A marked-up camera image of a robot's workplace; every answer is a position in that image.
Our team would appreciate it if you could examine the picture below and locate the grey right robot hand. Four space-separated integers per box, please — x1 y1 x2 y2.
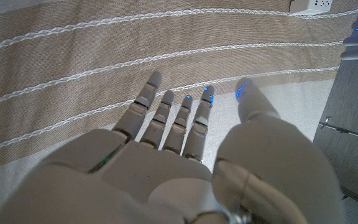
0 70 345 224

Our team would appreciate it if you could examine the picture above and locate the dark wood-grain door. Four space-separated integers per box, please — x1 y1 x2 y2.
312 58 358 212

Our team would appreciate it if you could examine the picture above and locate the white power strip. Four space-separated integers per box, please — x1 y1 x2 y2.
289 0 334 16

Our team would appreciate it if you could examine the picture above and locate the beige striped backdrop cloth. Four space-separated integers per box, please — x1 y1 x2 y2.
0 0 358 224

